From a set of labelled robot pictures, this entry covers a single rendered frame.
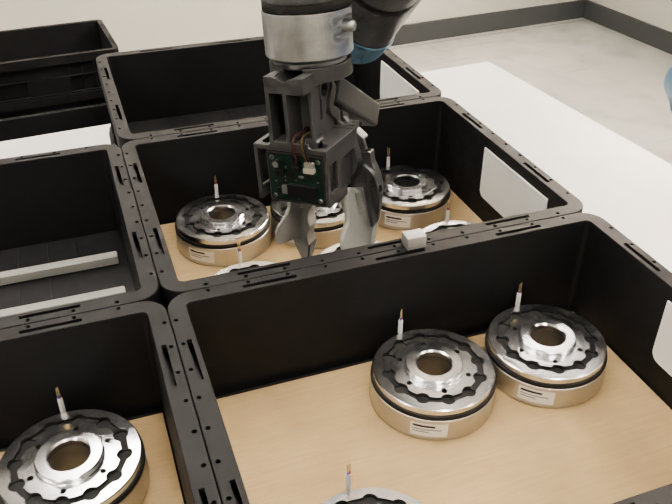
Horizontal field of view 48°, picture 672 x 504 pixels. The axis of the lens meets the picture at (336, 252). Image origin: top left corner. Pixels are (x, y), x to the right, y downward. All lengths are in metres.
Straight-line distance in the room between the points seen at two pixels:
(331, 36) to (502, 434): 0.35
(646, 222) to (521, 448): 0.65
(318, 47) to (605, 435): 0.39
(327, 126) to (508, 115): 0.88
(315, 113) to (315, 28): 0.07
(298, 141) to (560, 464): 0.33
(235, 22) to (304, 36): 3.11
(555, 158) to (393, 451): 0.85
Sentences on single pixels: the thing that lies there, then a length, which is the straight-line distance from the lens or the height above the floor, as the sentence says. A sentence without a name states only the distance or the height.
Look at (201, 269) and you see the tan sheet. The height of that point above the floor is 0.83.
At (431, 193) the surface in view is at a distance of 0.89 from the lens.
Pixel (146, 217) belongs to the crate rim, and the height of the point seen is 0.93.
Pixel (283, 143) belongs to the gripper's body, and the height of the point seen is 1.01.
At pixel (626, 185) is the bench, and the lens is 1.32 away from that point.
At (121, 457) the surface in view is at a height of 0.86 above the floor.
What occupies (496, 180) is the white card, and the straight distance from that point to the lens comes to 0.86.
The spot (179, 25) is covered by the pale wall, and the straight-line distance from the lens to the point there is 3.67.
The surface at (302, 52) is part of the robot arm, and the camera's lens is 0.63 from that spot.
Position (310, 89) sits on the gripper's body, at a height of 1.06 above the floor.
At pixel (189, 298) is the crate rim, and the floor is 0.93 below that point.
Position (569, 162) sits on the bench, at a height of 0.70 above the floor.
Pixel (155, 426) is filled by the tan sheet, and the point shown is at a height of 0.83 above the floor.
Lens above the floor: 1.29
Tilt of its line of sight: 34 degrees down
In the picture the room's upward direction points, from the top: straight up
